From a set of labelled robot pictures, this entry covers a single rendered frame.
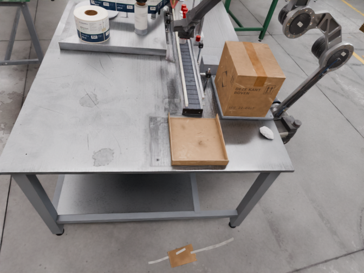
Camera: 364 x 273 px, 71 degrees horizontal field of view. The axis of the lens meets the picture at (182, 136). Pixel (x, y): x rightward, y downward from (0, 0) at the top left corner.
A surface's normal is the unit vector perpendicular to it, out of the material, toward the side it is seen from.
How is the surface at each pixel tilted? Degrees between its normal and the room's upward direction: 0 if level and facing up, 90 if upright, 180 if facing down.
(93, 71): 0
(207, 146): 0
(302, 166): 0
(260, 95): 90
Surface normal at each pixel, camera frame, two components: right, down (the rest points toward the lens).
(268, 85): 0.08, 0.77
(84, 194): 0.13, -0.64
